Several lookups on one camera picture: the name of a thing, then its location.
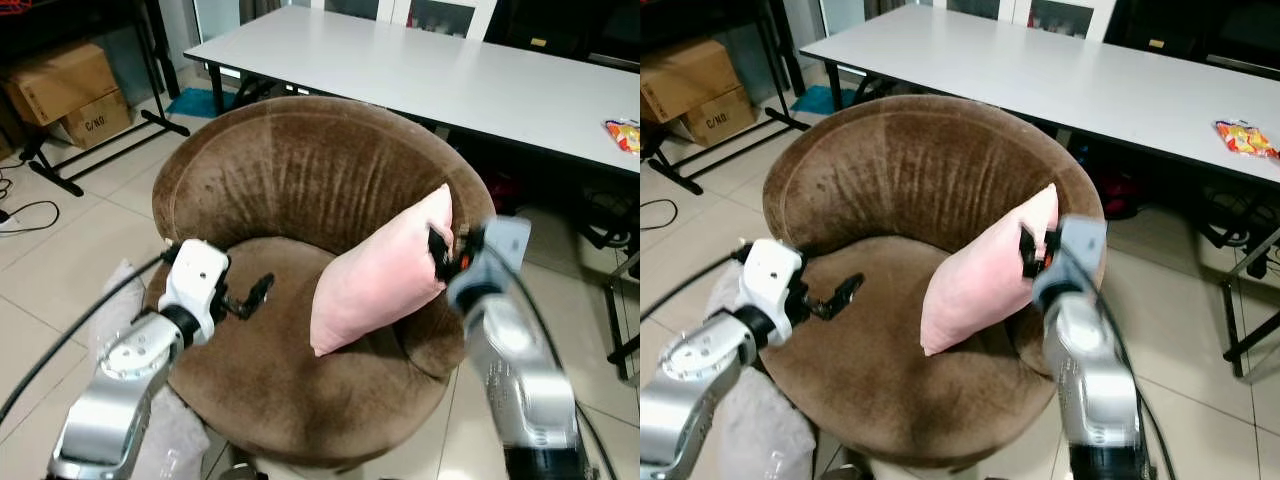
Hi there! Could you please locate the pink pillow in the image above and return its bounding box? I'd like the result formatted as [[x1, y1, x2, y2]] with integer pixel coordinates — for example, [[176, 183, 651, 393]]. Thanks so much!
[[309, 183, 457, 358], [920, 183, 1061, 357]]

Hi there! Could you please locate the brown round velvet sofa chair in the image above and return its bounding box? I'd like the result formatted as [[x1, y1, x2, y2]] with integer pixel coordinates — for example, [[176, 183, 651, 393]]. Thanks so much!
[[762, 95, 1107, 472], [143, 95, 498, 472]]

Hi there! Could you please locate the teal floor mat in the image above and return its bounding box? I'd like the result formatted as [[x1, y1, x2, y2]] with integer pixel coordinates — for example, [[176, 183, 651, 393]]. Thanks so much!
[[789, 84, 857, 117], [164, 86, 237, 120]]

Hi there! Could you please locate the black metal table leg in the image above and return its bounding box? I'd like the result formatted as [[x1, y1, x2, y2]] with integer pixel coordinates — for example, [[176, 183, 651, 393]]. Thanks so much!
[[1218, 224, 1280, 380], [598, 248, 641, 382]]

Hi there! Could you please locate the long white table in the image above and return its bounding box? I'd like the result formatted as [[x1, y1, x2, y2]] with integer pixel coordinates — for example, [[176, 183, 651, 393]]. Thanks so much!
[[184, 5, 641, 177], [800, 5, 1280, 187]]

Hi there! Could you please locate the small printed cardboard box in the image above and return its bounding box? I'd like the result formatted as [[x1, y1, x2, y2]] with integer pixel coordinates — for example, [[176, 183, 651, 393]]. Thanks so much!
[[680, 86, 758, 149], [60, 89, 134, 150]]

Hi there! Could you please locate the orange snack packet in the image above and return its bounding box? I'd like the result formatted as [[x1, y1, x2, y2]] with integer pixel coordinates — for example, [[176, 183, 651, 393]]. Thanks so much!
[[1212, 118, 1280, 162], [602, 117, 641, 155]]

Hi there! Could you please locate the white cabinet with glass doors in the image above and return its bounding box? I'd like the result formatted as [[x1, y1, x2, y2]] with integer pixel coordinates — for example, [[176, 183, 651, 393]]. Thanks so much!
[[818, 0, 1119, 42], [193, 0, 499, 42]]

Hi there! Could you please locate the black metal rack stand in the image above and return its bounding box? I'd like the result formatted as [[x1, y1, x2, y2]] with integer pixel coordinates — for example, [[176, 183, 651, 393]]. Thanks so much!
[[0, 0, 192, 198], [640, 0, 812, 197]]

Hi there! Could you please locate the large brown cardboard box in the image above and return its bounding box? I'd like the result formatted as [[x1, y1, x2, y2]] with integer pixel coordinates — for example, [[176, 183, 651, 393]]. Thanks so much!
[[640, 38, 742, 124], [0, 40, 122, 127]]

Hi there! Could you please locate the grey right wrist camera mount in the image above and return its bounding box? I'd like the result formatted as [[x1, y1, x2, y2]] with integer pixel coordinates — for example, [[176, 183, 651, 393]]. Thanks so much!
[[1032, 215, 1110, 311], [446, 215, 533, 313]]

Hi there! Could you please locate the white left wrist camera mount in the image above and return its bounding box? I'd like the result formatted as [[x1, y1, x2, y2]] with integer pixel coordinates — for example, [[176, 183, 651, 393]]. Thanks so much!
[[738, 238, 807, 323], [159, 238, 232, 331]]

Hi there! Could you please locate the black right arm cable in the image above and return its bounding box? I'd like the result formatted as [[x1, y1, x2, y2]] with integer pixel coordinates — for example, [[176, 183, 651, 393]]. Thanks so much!
[[488, 238, 603, 480], [1088, 258, 1183, 480]]

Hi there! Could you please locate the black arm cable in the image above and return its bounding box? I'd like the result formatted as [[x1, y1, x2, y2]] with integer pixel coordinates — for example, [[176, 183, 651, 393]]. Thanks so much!
[[640, 248, 753, 323], [0, 252, 179, 423], [488, 238, 603, 480], [1088, 258, 1183, 480]]

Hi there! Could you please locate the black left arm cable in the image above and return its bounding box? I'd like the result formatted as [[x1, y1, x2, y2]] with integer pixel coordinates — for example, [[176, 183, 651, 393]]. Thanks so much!
[[0, 252, 179, 423], [640, 248, 753, 323]]

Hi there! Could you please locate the thin black floor cable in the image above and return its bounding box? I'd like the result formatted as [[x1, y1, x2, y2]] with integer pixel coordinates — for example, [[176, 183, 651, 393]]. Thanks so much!
[[640, 197, 680, 234], [0, 199, 62, 238]]

